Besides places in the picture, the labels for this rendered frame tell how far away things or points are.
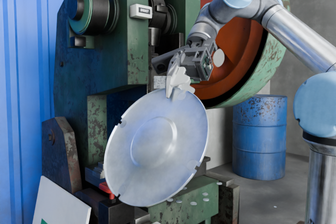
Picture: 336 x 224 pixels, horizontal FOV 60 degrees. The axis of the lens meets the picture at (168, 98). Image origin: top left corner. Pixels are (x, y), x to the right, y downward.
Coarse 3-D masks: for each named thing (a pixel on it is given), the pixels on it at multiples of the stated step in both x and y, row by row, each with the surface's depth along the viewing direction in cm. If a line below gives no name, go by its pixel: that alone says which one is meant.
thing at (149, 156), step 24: (144, 96) 77; (192, 96) 67; (120, 120) 77; (144, 120) 72; (168, 120) 67; (192, 120) 64; (120, 144) 73; (144, 144) 67; (168, 144) 63; (192, 144) 60; (120, 168) 68; (144, 168) 64; (168, 168) 61; (144, 192) 61; (168, 192) 58
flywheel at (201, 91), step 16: (208, 0) 145; (224, 32) 139; (240, 32) 133; (256, 32) 123; (224, 48) 140; (240, 48) 133; (256, 48) 123; (224, 64) 140; (240, 64) 130; (256, 64) 128; (208, 80) 148; (224, 80) 136; (240, 80) 131; (208, 96) 144; (224, 96) 146
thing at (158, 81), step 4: (152, 56) 116; (156, 56) 118; (152, 68) 116; (152, 72) 117; (164, 72) 121; (152, 76) 117; (156, 76) 118; (160, 76) 119; (164, 76) 121; (152, 80) 117; (156, 80) 118; (160, 80) 119; (164, 80) 121; (152, 84) 117; (156, 84) 118; (160, 84) 120; (164, 84) 121; (152, 88) 117; (156, 88) 118; (128, 100) 124; (128, 104) 124
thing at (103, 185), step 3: (102, 183) 89; (105, 183) 89; (99, 186) 88; (102, 186) 87; (105, 186) 87; (102, 189) 87; (105, 189) 86; (108, 189) 85; (108, 192) 85; (111, 192) 85; (111, 195) 88; (111, 198) 88
